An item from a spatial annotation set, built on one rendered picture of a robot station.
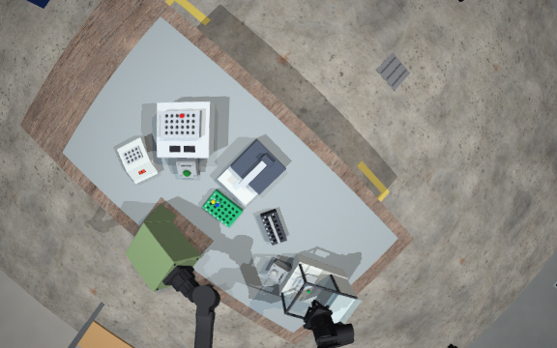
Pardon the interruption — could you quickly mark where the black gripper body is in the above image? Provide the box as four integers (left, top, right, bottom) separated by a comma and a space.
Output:
303, 306, 333, 331

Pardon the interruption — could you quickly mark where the white dry block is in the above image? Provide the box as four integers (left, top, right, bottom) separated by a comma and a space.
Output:
117, 136, 161, 184

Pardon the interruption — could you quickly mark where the green tube rack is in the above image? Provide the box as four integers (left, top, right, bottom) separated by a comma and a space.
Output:
202, 189, 243, 227

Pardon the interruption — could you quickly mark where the grey bench mat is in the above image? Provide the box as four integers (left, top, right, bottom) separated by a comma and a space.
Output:
63, 17, 398, 333

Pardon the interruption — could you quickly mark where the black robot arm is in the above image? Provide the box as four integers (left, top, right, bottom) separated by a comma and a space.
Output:
162, 266, 354, 348

